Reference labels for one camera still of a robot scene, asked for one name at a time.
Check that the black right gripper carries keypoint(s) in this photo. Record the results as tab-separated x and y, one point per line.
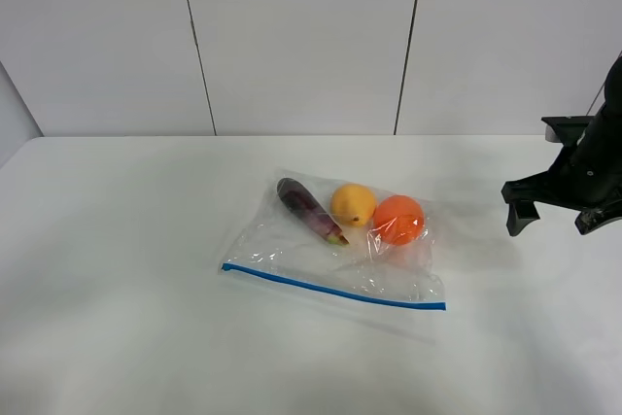
568	184

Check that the clear zip bag blue seal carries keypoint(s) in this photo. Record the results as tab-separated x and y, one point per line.
276	246

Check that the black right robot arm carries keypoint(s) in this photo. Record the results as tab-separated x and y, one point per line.
600	144

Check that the orange toy fruit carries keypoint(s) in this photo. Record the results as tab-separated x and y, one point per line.
398	220

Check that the yellow toy pear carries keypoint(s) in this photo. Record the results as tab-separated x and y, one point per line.
353	205

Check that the purple toy eggplant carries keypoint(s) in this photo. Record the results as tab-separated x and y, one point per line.
300	202

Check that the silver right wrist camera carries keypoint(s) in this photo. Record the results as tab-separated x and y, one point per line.
565	130

